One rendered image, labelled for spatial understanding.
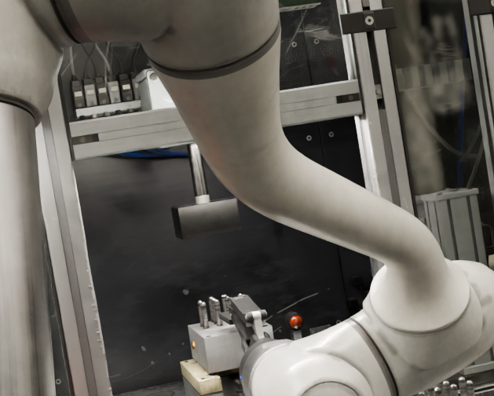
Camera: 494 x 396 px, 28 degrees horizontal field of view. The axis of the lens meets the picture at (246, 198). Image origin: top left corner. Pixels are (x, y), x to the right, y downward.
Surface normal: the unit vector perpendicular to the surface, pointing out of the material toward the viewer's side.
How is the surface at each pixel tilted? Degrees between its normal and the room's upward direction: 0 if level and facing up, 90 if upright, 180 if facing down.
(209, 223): 90
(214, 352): 90
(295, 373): 33
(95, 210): 90
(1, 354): 78
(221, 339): 90
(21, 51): 102
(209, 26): 136
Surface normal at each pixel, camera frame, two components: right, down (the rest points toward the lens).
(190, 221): 0.23, 0.01
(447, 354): 0.40, 0.47
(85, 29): 0.11, 0.93
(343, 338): -0.11, -0.86
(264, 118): 0.72, 0.51
